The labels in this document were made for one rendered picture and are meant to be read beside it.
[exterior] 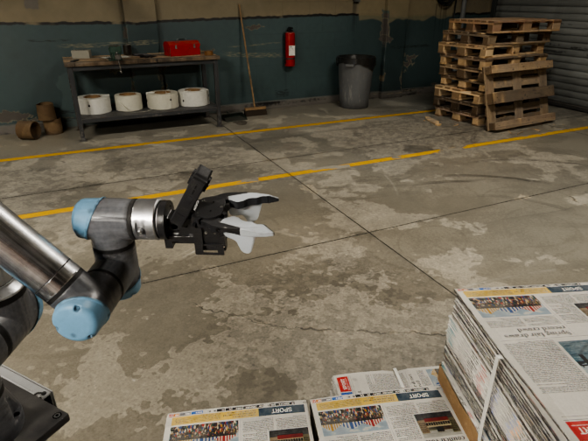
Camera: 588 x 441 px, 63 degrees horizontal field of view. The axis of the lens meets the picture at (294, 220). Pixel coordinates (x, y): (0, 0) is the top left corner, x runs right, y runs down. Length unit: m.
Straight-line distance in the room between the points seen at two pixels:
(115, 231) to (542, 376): 0.72
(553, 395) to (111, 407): 1.85
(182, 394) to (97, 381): 0.41
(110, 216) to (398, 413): 0.67
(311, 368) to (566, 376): 1.63
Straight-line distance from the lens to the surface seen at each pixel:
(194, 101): 6.57
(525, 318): 0.95
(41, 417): 1.15
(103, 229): 0.90
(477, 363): 0.94
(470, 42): 7.06
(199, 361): 2.42
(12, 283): 1.10
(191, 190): 0.82
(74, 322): 0.83
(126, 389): 2.37
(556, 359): 0.88
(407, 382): 1.45
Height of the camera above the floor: 1.58
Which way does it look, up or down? 25 degrees down
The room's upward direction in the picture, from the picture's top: straight up
